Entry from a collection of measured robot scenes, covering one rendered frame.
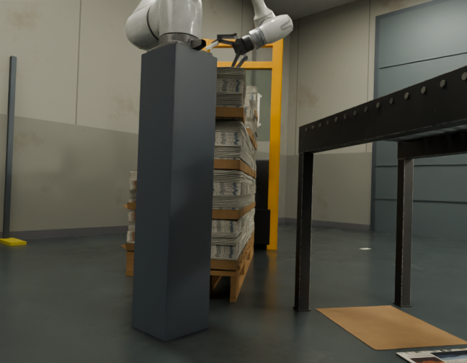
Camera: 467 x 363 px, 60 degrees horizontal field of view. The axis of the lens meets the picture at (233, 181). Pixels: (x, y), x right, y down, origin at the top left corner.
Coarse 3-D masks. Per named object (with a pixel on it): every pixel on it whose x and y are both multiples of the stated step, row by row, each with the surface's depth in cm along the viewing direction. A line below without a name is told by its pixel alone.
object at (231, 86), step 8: (224, 72) 181; (232, 72) 181; (240, 72) 181; (224, 80) 181; (232, 80) 181; (240, 80) 180; (216, 88) 181; (224, 88) 181; (232, 88) 181; (240, 88) 181; (216, 96) 181; (224, 96) 181; (232, 96) 180; (240, 96) 180; (216, 104) 181; (224, 104) 180; (232, 104) 180; (240, 104) 180; (240, 120) 188
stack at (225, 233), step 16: (224, 128) 184; (240, 128) 183; (224, 144) 184; (240, 144) 183; (240, 160) 188; (224, 176) 183; (240, 176) 184; (224, 192) 184; (240, 192) 185; (224, 208) 184; (240, 208) 194; (224, 224) 183; (240, 224) 202; (224, 240) 183; (240, 240) 204; (224, 256) 184; (224, 272) 183; (240, 272) 232; (240, 288) 205
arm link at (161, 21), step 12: (156, 0) 148; (168, 0) 142; (180, 0) 142; (192, 0) 143; (156, 12) 146; (168, 12) 142; (180, 12) 141; (192, 12) 143; (156, 24) 147; (168, 24) 142; (180, 24) 141; (192, 24) 143; (156, 36) 153
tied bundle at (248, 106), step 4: (248, 100) 240; (244, 104) 240; (248, 104) 240; (244, 108) 240; (248, 108) 240; (252, 108) 261; (248, 112) 239; (252, 112) 264; (248, 116) 240; (252, 116) 267; (248, 120) 240; (248, 124) 240; (252, 124) 265; (252, 128) 267
